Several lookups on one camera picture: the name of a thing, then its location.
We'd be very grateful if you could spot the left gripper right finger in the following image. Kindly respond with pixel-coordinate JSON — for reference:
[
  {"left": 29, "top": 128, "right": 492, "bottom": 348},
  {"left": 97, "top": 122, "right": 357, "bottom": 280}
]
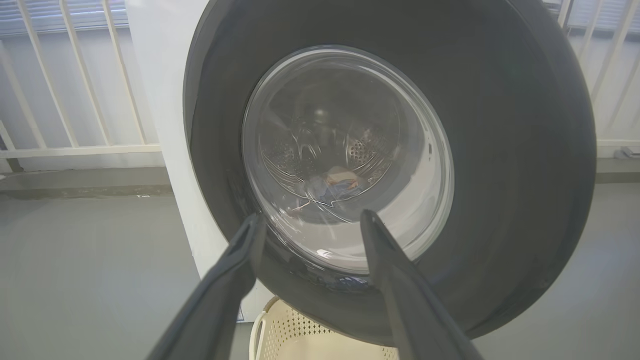
[{"left": 360, "top": 209, "right": 485, "bottom": 360}]

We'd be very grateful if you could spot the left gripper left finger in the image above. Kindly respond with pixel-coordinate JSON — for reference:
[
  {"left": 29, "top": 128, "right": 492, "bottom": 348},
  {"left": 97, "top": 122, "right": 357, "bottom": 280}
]
[{"left": 145, "top": 212, "right": 268, "bottom": 360}]

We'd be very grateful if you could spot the cream bear face garment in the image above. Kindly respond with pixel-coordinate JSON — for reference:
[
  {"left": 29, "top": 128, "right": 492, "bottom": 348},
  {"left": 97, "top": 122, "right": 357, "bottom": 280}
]
[{"left": 322, "top": 167, "right": 366, "bottom": 186}]

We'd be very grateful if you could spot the black glass washing machine door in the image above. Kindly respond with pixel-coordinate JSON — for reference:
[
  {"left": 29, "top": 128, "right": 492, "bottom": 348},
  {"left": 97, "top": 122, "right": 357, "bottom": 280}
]
[{"left": 182, "top": 0, "right": 598, "bottom": 348}]

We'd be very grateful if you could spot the cream perforated laundry basket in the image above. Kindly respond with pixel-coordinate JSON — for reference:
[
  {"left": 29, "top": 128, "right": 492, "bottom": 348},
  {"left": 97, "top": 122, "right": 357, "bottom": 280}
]
[{"left": 248, "top": 296, "right": 401, "bottom": 360}]

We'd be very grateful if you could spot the steel washing machine drum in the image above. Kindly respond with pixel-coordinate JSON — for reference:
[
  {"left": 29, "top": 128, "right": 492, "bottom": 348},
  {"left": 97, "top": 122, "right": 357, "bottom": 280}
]
[{"left": 257, "top": 90, "right": 401, "bottom": 201}]

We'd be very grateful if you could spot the white front-load washing machine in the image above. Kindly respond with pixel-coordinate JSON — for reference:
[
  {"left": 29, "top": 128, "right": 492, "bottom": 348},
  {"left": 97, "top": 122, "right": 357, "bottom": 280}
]
[{"left": 125, "top": 0, "right": 276, "bottom": 323}]

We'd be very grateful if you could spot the grey window blind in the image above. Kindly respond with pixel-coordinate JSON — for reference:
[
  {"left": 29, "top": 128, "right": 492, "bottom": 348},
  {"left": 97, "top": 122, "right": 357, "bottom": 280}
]
[
  {"left": 0, "top": 0, "right": 128, "bottom": 36},
  {"left": 542, "top": 0, "right": 640, "bottom": 33}
]

